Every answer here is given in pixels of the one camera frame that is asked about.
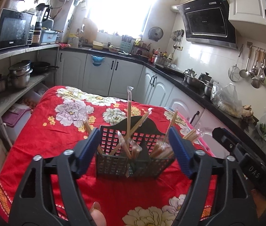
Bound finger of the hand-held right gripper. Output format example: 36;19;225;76
212;127;249;165

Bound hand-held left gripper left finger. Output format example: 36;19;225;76
9;128;101;226

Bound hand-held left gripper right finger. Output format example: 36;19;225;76
168;127;257;226

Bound black plastic utensil basket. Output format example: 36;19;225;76
96;116;176;178

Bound bunch of wooden chopsticks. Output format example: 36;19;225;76
82;86;206;160

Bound hanging kitchen utensils bunch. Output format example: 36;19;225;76
171;29;185;50

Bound person's left hand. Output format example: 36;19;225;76
89;202;107;226

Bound ginger root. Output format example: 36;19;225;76
241;105;258;124

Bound red floral blanket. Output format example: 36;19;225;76
0;85;218;226

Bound clear plastic bags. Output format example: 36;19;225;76
211;82;243;118

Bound black kitchen countertop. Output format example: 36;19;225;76
60;45;266;156

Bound large steel ladle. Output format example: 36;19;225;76
251;52;262;89

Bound steel mixing bowl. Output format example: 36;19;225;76
185;75;205;86

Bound dark kettle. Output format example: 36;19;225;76
198;73;212;83

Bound steel spoon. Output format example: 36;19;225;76
249;49;259;76

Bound steel kettle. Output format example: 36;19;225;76
183;68;197;78

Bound purple lidded storage bin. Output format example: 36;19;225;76
0;104;32;144

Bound white lower kitchen cabinets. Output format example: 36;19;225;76
57;49;242;132

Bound blue hanging bin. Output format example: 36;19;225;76
91;55;105;66

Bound large steel cooking pot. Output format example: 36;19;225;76
153;55;172;67

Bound black frying pan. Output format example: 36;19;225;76
30;62;60;74

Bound stacked steel pots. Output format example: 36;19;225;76
8;60;33;89

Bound condiment bottles group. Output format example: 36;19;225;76
147;48;171;62

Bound yellow dish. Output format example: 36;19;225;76
92;40;105;50

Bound small steel pot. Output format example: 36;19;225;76
0;74;8;93

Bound teal knife block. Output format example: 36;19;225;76
120;35;133;54

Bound metal shelf rack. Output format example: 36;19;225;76
0;44;60;146

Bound blue-grey plastic container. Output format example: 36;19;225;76
40;29;64;45

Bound black range hood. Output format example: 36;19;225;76
171;0;238;50

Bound pale cutting board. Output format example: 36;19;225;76
82;18;98;40

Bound black blender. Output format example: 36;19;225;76
31;3;51;47

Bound black microwave oven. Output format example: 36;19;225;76
0;8;35;52

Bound bright kitchen window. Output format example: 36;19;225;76
86;0;159;36

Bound wire mesh strainer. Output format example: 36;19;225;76
228;45;244;82

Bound wall utensil rail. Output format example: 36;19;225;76
246;41;266;60

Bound black wire dish rack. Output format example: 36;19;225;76
133;44;151;57

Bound small wall fan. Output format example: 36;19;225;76
148;27;164;41

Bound pale green wall holder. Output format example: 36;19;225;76
73;0;87;10

